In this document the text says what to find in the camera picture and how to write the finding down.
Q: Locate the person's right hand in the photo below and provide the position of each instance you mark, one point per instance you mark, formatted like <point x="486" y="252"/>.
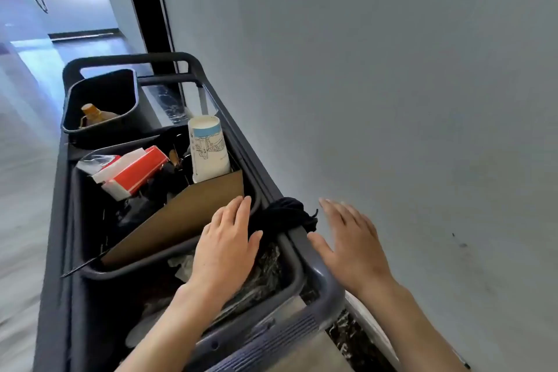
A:
<point x="357" y="254"/>

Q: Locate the person's left hand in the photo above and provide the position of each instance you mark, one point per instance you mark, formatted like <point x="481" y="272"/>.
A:
<point x="222" y="249"/>

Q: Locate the black cloth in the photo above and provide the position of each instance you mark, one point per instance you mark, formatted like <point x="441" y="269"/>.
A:
<point x="283" y="217"/>

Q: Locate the person's right forearm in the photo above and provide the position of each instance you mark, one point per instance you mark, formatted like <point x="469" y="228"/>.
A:
<point x="410" y="332"/>

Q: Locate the dark grey service cart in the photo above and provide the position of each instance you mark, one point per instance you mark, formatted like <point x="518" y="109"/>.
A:
<point x="52" y="276"/>

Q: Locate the crumpled white tissue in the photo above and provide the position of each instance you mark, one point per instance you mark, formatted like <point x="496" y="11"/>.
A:
<point x="183" y="269"/>

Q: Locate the brown cardboard sheet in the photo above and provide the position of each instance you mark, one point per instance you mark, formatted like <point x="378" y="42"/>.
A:
<point x="183" y="219"/>

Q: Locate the black bin with clear liner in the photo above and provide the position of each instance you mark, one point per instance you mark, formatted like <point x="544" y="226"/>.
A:
<point x="287" y="280"/>

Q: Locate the black crumpled bag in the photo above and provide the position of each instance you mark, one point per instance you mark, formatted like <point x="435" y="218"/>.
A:
<point x="144" y="206"/>

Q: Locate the white blue paper cup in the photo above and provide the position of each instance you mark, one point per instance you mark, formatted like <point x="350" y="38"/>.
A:
<point x="209" y="153"/>

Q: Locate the red white carton box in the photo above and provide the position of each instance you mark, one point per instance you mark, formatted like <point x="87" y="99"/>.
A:
<point x="139" y="171"/>

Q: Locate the thin black stick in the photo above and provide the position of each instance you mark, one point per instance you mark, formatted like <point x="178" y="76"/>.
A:
<point x="83" y="267"/>

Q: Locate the black bin with cardboard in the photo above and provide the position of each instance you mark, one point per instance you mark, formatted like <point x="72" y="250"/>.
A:
<point x="83" y="210"/>

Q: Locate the clear plastic wrapper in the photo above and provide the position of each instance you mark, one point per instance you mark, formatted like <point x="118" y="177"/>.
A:
<point x="93" y="161"/>

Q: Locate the small black plastic bin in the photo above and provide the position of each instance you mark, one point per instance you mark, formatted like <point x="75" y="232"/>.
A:
<point x="117" y="92"/>

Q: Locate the amber plastic bottle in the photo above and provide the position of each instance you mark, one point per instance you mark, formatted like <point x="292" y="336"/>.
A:
<point x="91" y="113"/>

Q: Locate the black door floor strip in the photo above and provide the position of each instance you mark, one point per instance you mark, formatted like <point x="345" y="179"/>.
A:
<point x="83" y="35"/>

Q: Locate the black door frame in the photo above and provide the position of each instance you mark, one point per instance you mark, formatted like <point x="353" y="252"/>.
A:
<point x="148" y="1"/>

